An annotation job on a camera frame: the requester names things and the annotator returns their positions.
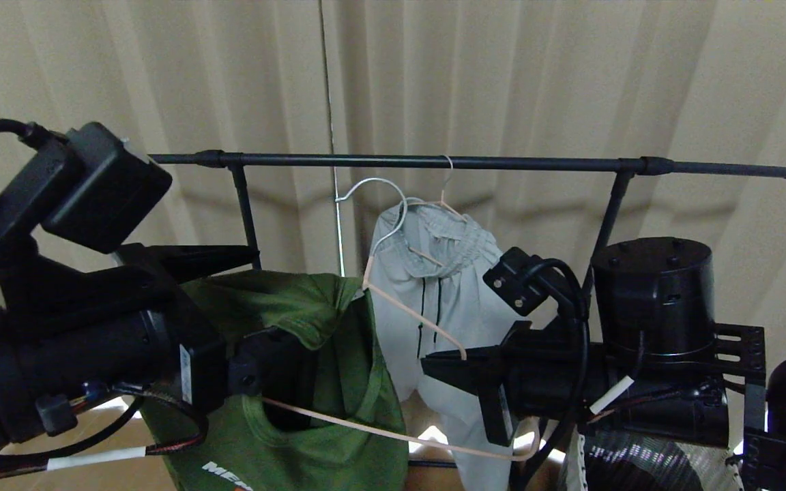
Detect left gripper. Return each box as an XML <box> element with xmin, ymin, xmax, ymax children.
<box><xmin>0</xmin><ymin>243</ymin><xmax>320</xmax><ymax>444</ymax></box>

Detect pale grey shorts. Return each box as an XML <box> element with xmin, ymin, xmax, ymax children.
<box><xmin>368</xmin><ymin>199</ymin><xmax>538</xmax><ymax>491</ymax></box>

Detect black clothes rack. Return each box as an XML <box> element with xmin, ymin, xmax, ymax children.
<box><xmin>151</xmin><ymin>150</ymin><xmax>786</xmax><ymax>471</ymax></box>

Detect green garment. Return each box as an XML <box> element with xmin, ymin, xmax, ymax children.
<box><xmin>139</xmin><ymin>269</ymin><xmax>410</xmax><ymax>491</ymax></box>

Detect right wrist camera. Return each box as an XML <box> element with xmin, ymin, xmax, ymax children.
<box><xmin>482</xmin><ymin>246</ymin><xmax>589</xmax><ymax>343</ymax></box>

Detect beige curtain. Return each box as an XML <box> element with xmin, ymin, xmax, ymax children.
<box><xmin>0</xmin><ymin>0</ymin><xmax>786</xmax><ymax>383</ymax></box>

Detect white laundry basket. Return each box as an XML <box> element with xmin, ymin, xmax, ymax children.
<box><xmin>557</xmin><ymin>426</ymin><xmax>743</xmax><ymax>491</ymax></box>

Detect pink clothes hanger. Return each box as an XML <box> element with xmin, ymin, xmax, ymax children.
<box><xmin>262</xmin><ymin>177</ymin><xmax>542</xmax><ymax>463</ymax></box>
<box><xmin>407</xmin><ymin>155</ymin><xmax>466</xmax><ymax>269</ymax></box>

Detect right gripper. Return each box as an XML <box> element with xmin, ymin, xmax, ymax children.
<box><xmin>478</xmin><ymin>319</ymin><xmax>647</xmax><ymax>448</ymax></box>

